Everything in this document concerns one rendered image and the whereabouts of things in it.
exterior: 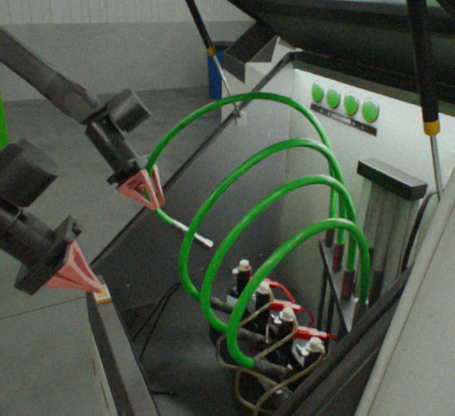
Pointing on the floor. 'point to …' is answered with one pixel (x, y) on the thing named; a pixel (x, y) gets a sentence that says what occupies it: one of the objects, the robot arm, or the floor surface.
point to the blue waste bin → (216, 69)
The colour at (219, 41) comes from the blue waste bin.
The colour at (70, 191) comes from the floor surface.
